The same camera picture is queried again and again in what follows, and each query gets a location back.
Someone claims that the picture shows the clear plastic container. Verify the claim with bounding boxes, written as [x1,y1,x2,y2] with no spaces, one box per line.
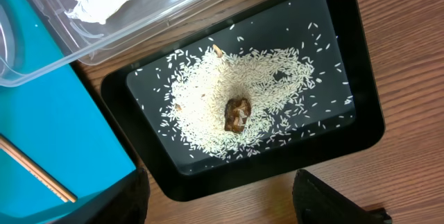
[1,0,222,87]

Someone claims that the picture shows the wooden chopstick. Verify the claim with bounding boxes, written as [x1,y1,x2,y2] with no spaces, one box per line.
[0,137,72,203]
[0,133,78,203]

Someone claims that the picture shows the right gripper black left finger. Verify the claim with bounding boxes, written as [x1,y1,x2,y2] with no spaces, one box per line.
[55,169,150,224]

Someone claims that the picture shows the black plastic tray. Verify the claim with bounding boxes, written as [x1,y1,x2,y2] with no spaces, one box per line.
[101,0,385,202]

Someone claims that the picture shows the white rice grains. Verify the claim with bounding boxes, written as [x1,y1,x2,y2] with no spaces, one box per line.
[133,21,355,162]

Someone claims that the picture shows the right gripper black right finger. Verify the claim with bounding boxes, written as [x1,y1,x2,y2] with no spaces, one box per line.
[292,169,392,224]

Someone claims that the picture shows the large white plate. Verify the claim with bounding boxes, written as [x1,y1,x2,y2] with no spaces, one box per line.
[1,6,15,76]

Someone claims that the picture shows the brown food scrap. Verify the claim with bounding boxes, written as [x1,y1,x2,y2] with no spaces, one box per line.
[224,98,251,134]

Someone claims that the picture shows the teal serving tray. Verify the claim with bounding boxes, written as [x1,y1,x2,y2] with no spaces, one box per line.
[0,0,137,224]

